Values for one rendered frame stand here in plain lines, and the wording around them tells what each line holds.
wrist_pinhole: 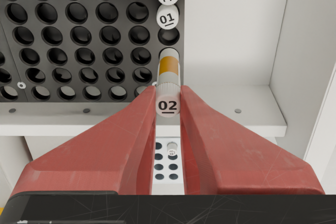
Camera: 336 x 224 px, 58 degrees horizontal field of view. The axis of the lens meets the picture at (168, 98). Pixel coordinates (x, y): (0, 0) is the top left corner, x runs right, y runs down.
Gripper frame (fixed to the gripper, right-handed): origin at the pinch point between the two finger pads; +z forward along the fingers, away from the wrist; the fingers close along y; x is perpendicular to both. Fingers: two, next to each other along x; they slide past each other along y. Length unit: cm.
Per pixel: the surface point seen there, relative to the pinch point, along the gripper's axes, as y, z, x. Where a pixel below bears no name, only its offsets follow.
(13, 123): 12.1, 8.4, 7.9
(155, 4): 0.7, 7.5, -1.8
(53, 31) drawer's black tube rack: 8.2, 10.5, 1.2
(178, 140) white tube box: -1.3, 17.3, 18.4
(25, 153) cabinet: 22.1, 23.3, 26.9
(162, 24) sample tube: 0.3, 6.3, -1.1
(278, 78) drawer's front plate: -9.3, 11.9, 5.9
